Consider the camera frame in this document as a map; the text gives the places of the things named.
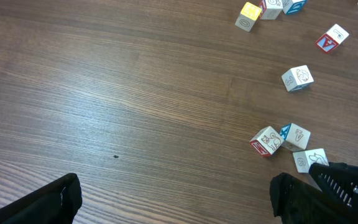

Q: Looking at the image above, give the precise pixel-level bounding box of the number four wooden block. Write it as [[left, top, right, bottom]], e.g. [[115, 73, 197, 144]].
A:
[[280, 123, 311, 152]]

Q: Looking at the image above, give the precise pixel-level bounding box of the bird picture red block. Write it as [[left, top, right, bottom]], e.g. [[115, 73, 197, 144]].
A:
[[293, 148, 329, 173]]

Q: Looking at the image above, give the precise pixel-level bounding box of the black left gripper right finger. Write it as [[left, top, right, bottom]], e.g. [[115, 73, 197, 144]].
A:
[[270, 172, 358, 224]]

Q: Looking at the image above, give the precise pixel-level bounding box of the snail picture wooden block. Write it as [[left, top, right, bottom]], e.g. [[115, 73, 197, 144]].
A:
[[259, 0, 283, 20]]

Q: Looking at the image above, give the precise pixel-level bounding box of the blue sided sailboat block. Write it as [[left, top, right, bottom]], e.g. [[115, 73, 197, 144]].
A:
[[282, 0, 308, 15]]

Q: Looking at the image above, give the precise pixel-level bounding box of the cat picture red block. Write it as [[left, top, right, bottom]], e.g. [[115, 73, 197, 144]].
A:
[[250, 126, 284, 157]]

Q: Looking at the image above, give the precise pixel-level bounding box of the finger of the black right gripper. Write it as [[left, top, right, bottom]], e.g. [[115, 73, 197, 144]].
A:
[[309, 162, 358, 223]]

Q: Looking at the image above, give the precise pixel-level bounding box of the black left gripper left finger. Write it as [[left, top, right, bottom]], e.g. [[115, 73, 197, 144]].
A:
[[0, 173, 82, 224]]

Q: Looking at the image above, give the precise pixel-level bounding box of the key picture red A block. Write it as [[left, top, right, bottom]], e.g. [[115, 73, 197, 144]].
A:
[[315, 24, 349, 54]]

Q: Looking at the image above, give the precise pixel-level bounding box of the yellow top letter block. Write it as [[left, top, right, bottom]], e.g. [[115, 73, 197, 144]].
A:
[[235, 2, 262, 32]]

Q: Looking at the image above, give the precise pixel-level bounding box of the ball picture blue block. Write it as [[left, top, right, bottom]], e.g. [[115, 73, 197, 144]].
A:
[[282, 65, 314, 92]]

